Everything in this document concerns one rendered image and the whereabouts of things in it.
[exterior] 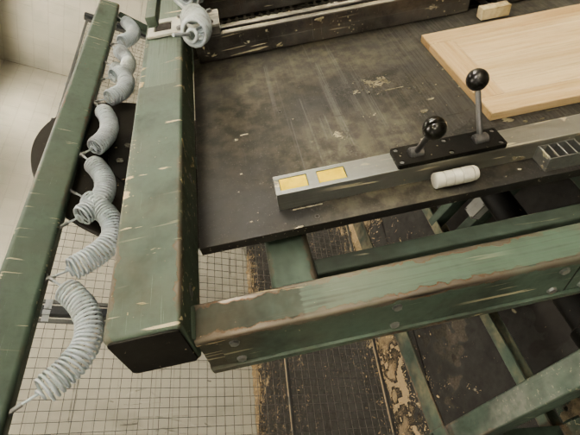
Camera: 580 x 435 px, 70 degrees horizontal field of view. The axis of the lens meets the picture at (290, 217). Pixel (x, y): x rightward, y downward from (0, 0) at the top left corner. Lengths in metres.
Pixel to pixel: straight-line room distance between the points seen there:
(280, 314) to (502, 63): 0.81
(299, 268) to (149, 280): 0.25
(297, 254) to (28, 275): 0.71
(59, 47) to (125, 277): 7.16
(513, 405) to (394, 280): 0.98
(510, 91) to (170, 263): 0.79
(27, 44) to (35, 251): 6.71
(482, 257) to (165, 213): 0.47
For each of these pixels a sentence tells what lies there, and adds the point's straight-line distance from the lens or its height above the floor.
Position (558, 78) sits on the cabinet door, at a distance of 1.11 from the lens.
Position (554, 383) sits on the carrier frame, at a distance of 1.44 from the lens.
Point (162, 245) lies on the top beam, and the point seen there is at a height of 1.91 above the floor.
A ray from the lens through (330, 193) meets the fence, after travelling 0.75.
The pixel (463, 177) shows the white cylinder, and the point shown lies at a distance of 0.79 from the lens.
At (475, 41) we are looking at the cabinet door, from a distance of 1.22.
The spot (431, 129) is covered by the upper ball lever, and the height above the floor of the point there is 1.56.
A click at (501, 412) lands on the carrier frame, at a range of 1.56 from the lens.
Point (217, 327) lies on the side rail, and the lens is 0.59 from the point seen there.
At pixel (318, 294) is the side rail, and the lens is 0.58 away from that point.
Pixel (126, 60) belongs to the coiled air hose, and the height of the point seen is 2.01.
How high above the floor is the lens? 1.98
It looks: 23 degrees down
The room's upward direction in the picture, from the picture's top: 80 degrees counter-clockwise
